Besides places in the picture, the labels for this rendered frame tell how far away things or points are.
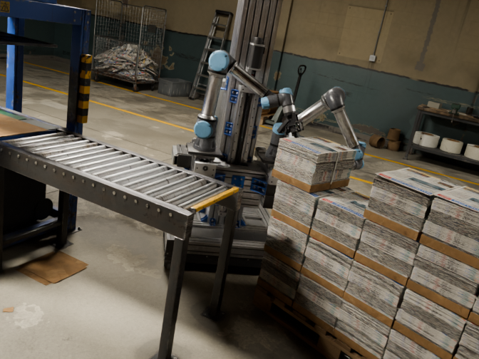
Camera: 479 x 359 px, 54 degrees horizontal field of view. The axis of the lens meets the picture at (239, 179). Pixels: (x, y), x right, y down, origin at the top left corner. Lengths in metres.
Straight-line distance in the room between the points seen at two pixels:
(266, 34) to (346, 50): 6.16
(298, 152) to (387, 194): 0.56
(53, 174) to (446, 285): 1.94
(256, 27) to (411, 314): 1.95
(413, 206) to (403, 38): 7.00
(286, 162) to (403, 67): 6.60
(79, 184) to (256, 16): 1.56
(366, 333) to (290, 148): 1.04
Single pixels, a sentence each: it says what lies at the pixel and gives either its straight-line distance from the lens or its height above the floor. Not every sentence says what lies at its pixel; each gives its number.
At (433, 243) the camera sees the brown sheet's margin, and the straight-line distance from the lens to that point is 2.26.
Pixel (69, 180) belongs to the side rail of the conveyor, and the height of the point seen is 0.75.
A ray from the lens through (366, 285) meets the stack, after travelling 2.48.
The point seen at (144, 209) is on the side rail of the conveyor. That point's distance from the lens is 2.21.
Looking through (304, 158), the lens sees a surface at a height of 1.00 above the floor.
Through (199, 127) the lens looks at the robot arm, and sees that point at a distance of 2.89.
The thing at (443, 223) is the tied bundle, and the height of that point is 0.96.
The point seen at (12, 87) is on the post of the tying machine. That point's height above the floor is 0.93.
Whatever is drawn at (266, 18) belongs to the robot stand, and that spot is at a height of 1.69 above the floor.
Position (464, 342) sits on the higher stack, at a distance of 2.35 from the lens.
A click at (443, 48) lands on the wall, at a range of 9.03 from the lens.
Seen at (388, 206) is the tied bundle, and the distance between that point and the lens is 2.33.
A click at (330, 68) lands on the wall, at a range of 9.36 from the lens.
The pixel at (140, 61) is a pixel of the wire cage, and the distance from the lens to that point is 10.06.
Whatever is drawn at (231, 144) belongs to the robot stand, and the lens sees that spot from 3.19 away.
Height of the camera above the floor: 1.61
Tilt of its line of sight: 18 degrees down
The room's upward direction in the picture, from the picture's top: 10 degrees clockwise
